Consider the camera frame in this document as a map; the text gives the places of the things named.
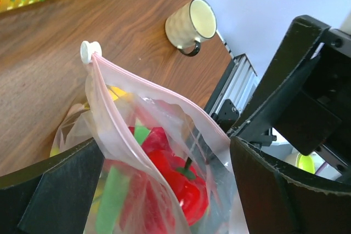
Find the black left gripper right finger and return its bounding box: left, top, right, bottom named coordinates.
left=230, top=137, right=350, bottom=233

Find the yellow banana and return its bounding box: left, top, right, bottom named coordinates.
left=107, top=86, right=129, bottom=102

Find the red pink fruit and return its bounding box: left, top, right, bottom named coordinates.
left=128, top=126, right=173, bottom=155

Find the clear zip top bag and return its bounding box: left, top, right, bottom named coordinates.
left=51, top=41, right=248, bottom=233

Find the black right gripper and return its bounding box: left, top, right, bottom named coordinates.
left=227, top=15, right=350, bottom=182

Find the red bell pepper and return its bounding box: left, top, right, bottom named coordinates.
left=148, top=150, right=208, bottom=226

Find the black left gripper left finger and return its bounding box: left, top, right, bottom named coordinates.
left=1, top=138, right=104, bottom=233

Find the cream metal cup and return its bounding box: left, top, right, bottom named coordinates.
left=165, top=0, right=217, bottom=57

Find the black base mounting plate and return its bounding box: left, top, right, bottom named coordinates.
left=204, top=60, right=240, bottom=133

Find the aluminium frame rail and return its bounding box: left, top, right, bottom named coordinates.
left=213, top=54, right=259, bottom=114

